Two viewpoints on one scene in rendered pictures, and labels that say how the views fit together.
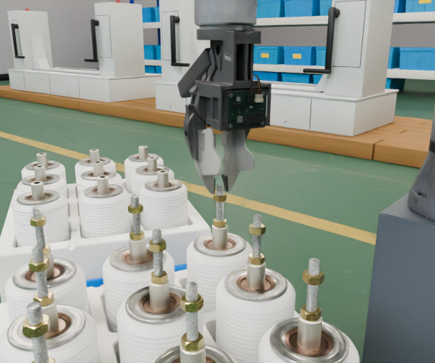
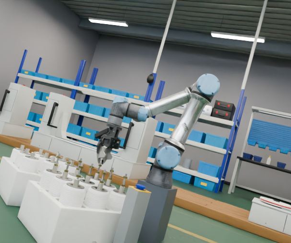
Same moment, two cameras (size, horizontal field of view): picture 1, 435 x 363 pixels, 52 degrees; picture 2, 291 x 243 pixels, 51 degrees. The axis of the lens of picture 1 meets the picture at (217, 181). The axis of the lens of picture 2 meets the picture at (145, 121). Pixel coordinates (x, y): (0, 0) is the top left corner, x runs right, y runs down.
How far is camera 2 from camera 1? 1.05 m
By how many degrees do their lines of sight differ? 27
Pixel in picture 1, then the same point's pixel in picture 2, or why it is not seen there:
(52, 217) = (36, 164)
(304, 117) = (109, 165)
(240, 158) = (108, 156)
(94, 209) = (50, 166)
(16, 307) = (48, 176)
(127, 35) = (23, 102)
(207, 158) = (101, 153)
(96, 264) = not seen: hidden behind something
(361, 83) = (137, 156)
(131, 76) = (17, 124)
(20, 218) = (26, 162)
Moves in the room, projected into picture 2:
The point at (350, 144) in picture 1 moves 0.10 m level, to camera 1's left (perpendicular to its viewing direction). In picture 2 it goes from (127, 182) to (118, 179)
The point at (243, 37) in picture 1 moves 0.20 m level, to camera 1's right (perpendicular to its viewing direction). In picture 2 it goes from (118, 128) to (153, 138)
